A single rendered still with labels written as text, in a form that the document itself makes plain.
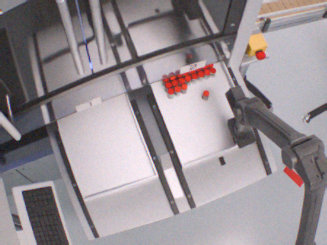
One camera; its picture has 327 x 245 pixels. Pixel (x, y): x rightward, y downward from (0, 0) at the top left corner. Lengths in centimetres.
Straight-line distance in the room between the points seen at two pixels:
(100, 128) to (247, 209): 112
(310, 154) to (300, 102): 168
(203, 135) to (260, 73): 112
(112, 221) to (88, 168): 20
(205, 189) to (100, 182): 34
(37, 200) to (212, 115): 69
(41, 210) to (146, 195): 40
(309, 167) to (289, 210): 157
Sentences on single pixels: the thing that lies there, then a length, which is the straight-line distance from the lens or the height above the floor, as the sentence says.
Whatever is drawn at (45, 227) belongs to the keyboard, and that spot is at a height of 83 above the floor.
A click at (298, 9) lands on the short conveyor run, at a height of 97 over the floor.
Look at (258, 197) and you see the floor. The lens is 263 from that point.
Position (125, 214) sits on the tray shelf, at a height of 88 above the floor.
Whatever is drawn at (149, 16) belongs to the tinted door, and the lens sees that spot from 121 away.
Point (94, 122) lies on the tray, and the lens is 174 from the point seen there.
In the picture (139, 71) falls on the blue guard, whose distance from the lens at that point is 152.
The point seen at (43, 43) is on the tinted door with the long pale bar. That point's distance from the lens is 113.
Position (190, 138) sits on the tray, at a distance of 172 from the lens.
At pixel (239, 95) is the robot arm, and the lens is 153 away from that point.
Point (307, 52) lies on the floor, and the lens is 295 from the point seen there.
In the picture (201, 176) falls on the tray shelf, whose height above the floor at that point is 88.
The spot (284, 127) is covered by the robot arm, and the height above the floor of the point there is 138.
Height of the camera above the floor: 255
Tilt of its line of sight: 75 degrees down
